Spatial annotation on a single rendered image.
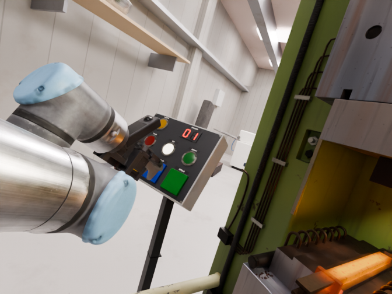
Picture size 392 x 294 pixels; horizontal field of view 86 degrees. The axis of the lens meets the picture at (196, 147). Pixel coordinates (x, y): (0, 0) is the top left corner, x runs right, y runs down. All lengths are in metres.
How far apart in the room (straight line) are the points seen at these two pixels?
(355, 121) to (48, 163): 0.52
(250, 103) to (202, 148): 7.54
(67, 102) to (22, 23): 2.41
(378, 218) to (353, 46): 0.63
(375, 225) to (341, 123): 0.55
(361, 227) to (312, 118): 0.48
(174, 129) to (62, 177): 0.64
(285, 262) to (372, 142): 0.33
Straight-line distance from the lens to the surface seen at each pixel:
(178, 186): 0.70
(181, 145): 0.77
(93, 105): 0.40
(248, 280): 0.63
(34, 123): 0.37
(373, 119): 0.54
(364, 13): 0.64
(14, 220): 0.22
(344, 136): 0.55
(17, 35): 2.75
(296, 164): 0.75
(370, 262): 0.76
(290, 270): 0.62
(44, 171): 0.21
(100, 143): 0.43
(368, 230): 1.03
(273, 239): 0.81
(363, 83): 0.57
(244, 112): 8.24
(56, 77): 0.37
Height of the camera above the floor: 1.25
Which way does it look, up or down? 9 degrees down
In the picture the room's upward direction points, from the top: 16 degrees clockwise
